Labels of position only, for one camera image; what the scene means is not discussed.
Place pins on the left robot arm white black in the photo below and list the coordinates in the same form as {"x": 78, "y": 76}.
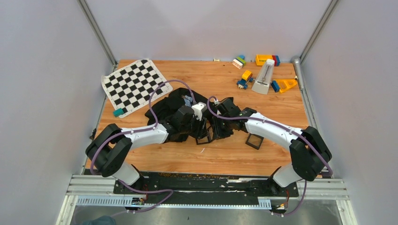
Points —
{"x": 109, "y": 149}

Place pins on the grey metal pipe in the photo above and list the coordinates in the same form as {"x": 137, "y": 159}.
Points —
{"x": 299, "y": 73}

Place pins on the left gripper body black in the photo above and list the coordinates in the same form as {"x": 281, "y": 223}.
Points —
{"x": 197, "y": 127}

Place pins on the red blue toy blocks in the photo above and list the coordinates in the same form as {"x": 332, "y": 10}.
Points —
{"x": 276, "y": 59}

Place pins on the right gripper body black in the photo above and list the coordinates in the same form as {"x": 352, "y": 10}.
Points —
{"x": 223, "y": 128}

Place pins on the black printed t-shirt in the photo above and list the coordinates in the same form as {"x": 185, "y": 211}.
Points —
{"x": 174, "y": 111}

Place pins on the blue yellow toy car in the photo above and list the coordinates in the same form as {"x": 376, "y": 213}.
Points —
{"x": 247, "y": 77}

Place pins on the white metronome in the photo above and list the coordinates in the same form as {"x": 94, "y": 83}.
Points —
{"x": 263, "y": 80}

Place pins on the black square frame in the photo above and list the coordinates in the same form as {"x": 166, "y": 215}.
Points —
{"x": 254, "y": 141}
{"x": 207, "y": 139}

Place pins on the white green blue block stack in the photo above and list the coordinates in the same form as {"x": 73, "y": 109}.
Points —
{"x": 239, "y": 61}

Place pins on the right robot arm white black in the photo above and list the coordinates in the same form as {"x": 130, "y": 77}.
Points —
{"x": 308, "y": 151}

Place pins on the small teal cube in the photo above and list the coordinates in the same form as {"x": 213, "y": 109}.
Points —
{"x": 118, "y": 112}

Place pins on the black white checkerboard mat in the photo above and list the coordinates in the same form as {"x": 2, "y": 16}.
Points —
{"x": 131, "y": 87}

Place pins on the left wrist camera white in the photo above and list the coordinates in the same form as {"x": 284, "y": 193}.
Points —
{"x": 199, "y": 109}

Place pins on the blue toy block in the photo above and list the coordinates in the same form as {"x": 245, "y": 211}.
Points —
{"x": 275, "y": 86}

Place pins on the orange triangular toy piece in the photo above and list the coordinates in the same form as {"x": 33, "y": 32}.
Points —
{"x": 286, "y": 84}

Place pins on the yellow toy block bin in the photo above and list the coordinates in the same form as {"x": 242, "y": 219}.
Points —
{"x": 260, "y": 59}

